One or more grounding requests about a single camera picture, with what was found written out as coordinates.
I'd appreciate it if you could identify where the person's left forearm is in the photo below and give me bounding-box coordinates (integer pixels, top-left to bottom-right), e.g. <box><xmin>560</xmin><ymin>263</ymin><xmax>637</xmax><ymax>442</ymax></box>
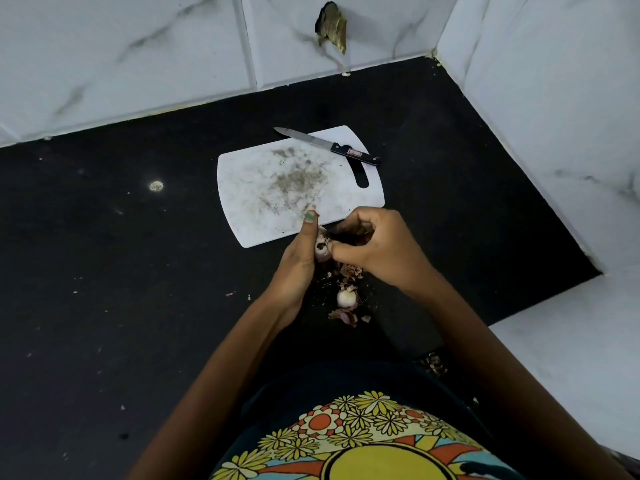
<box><xmin>127</xmin><ymin>290</ymin><xmax>296</xmax><ymax>480</ymax></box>

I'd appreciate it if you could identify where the small onion with skin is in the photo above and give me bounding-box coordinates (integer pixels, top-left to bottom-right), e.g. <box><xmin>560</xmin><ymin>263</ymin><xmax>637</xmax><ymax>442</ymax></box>
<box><xmin>314</xmin><ymin>227</ymin><xmax>335</xmax><ymax>263</ymax></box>

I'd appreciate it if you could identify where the white plastic cutting board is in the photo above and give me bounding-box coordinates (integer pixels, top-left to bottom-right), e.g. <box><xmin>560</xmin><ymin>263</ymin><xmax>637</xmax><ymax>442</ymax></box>
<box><xmin>217</xmin><ymin>125</ymin><xmax>386</xmax><ymax>249</ymax></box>

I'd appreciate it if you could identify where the black handled kitchen knife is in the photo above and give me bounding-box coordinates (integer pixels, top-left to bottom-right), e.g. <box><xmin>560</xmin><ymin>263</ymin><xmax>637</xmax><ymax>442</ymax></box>
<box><xmin>273</xmin><ymin>127</ymin><xmax>382</xmax><ymax>167</ymax></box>

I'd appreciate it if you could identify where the person's left hand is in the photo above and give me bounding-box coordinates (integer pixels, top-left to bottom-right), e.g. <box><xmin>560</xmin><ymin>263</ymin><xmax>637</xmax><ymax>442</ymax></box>
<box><xmin>272</xmin><ymin>210</ymin><xmax>322</xmax><ymax>316</ymax></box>

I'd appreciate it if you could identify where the person's floral printed shirt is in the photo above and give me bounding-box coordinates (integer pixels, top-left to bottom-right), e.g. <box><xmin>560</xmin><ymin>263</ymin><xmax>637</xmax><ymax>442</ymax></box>
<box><xmin>209</xmin><ymin>360</ymin><xmax>526</xmax><ymax>480</ymax></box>

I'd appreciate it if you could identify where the person's right forearm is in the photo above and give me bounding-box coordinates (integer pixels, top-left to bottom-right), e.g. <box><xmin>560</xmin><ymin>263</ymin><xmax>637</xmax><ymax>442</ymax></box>
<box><xmin>402</xmin><ymin>270</ymin><xmax>633</xmax><ymax>480</ymax></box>

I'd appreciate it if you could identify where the person's right hand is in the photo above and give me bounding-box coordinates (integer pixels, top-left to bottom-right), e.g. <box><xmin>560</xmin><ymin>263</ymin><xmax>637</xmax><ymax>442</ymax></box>
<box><xmin>327</xmin><ymin>207</ymin><xmax>434</xmax><ymax>298</ymax></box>

